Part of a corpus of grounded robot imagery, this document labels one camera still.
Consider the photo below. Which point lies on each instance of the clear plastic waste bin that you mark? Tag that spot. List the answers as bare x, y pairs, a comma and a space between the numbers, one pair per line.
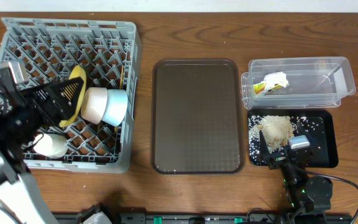
313, 82

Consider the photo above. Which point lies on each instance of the grey plastic dish rack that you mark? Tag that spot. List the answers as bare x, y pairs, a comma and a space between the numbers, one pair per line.
51, 49

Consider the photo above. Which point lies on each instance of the yellow round plate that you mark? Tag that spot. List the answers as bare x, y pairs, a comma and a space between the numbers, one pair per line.
78, 71

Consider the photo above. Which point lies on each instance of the white cup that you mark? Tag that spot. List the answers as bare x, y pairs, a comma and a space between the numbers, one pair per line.
50, 145

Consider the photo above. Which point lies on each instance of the cooked rice pile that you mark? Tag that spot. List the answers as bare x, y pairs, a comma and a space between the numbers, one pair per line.
277, 130

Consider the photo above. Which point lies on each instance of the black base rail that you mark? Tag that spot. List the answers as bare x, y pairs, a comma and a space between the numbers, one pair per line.
102, 214

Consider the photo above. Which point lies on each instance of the white tissue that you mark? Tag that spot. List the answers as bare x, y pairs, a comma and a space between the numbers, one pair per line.
276, 80

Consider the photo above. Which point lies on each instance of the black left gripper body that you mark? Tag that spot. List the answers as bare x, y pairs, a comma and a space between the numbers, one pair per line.
38, 104

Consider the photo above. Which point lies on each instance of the colourful snack wrapper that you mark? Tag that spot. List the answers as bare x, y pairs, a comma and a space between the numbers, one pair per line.
263, 88

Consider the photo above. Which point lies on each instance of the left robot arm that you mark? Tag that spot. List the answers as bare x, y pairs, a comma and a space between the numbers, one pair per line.
20, 198

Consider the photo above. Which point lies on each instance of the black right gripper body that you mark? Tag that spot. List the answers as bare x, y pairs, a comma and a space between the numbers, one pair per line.
281, 158

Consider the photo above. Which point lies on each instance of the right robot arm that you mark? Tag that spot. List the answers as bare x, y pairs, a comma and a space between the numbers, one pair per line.
309, 196

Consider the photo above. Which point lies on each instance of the dark brown serving tray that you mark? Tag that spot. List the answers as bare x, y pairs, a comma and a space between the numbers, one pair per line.
196, 125

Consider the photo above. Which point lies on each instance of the pink white bowl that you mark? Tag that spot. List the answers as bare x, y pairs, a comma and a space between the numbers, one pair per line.
94, 104

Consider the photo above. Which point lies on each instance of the black waste tray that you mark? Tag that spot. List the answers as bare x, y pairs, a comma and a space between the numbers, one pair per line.
325, 156

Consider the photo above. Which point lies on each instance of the light blue bowl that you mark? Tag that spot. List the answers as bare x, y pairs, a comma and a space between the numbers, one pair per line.
116, 107

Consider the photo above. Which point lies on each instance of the wooden chopstick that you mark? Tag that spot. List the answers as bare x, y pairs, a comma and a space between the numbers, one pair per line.
120, 86

